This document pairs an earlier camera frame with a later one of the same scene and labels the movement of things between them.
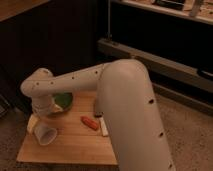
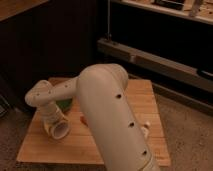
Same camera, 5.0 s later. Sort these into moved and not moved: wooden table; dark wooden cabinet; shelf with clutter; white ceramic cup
Moved: white ceramic cup
Not moved: shelf with clutter; dark wooden cabinet; wooden table
